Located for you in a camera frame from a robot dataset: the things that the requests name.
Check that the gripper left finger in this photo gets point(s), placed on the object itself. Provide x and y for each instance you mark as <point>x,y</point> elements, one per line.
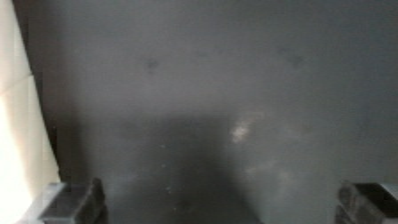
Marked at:
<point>70,204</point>

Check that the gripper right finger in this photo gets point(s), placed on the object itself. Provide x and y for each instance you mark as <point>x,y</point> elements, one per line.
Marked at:
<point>366,203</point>

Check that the white U-shaped fence frame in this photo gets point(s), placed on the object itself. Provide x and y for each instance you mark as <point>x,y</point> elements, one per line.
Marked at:
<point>29,168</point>

